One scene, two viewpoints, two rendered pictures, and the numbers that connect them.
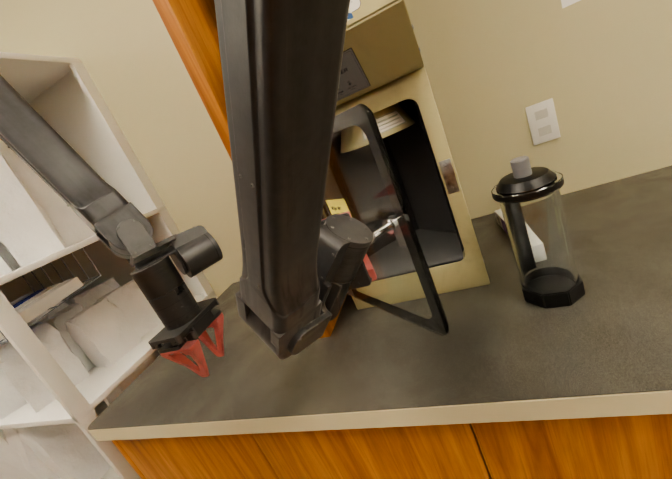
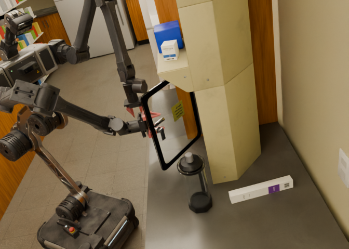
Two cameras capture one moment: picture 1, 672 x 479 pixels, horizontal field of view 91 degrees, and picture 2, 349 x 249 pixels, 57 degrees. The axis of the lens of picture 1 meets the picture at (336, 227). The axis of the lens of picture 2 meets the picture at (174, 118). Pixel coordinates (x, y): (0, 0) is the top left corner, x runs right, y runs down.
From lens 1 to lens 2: 137 cm
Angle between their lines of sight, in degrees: 67
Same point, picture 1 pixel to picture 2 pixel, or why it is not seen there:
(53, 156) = (115, 45)
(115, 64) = not seen: outside the picture
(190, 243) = (135, 84)
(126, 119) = not seen: outside the picture
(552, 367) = (158, 202)
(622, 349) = (163, 218)
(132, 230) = (122, 75)
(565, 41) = not seen: outside the picture
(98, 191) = (120, 60)
